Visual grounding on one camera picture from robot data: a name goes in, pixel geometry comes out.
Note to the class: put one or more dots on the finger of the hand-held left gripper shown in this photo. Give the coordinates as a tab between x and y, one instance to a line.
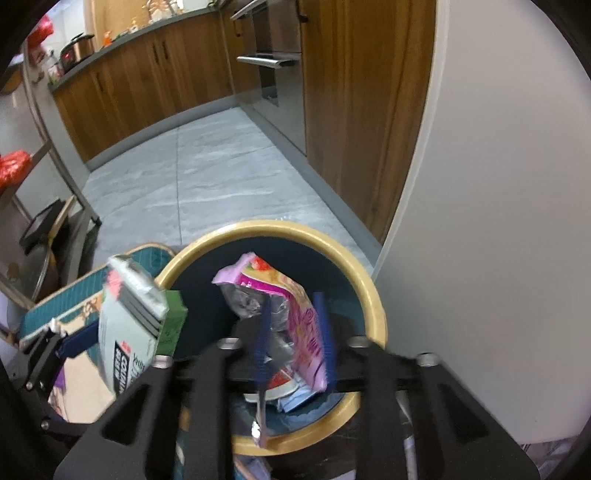
78	341

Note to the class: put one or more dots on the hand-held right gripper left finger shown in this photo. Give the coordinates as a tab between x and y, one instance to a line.
263	337

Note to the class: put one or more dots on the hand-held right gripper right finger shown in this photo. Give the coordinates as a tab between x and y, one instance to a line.
324	337

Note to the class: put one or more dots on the pink snack packet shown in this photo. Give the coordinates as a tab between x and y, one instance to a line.
300	318

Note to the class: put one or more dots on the green and white carton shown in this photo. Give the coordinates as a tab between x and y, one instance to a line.
129	341

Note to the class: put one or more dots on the blue bin with cream rim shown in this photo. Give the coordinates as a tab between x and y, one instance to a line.
369	295

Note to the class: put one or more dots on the teal patterned mat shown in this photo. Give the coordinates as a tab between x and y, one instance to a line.
55	304

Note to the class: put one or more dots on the black flat box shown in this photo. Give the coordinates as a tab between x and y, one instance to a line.
44	224

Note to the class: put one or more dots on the grey metal rack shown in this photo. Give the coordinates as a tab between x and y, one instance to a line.
60	166

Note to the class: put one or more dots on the tall wooden cabinet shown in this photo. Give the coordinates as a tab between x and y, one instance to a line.
369	115

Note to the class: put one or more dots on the wooden lower kitchen cabinets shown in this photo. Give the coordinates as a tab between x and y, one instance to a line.
138	87

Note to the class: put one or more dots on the stainless steel oven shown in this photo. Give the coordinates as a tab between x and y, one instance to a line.
277	69

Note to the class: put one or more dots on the dark rice cooker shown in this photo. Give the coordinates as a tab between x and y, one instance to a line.
76	53

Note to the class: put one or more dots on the grey kitchen countertop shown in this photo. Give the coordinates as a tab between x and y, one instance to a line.
115	44

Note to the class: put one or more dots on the orange item on countertop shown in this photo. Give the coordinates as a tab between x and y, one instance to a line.
107	39

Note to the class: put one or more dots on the red hanging bag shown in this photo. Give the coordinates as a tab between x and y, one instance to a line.
40	30

